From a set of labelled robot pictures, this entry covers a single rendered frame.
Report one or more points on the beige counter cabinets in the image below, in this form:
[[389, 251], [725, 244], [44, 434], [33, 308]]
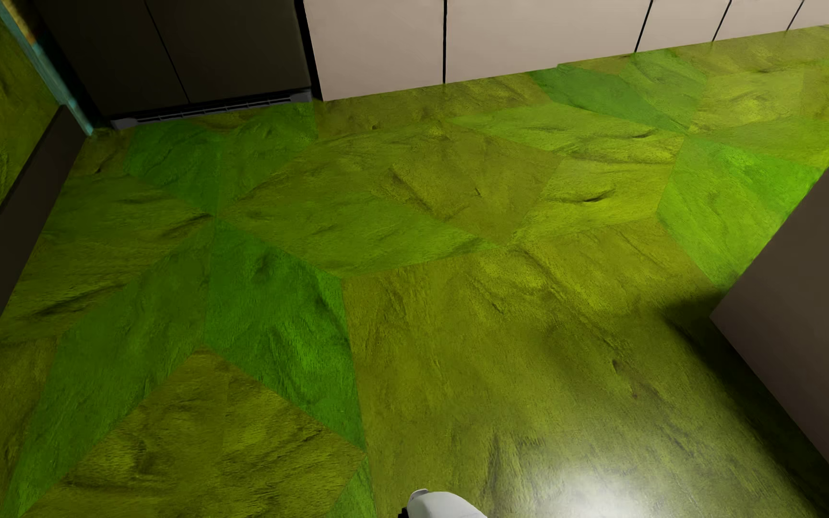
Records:
[[529, 32]]

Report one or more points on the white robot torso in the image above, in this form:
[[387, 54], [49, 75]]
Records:
[[440, 506]]

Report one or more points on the dark grey refrigerator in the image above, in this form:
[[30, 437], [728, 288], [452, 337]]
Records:
[[191, 50]]

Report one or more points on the grey-brown kitchen island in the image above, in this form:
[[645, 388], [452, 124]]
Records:
[[814, 309]]

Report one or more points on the dark baseboard strip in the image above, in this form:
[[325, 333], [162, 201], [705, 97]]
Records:
[[4, 244]]

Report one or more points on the teal door frame trim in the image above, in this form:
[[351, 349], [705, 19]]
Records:
[[44, 68]]

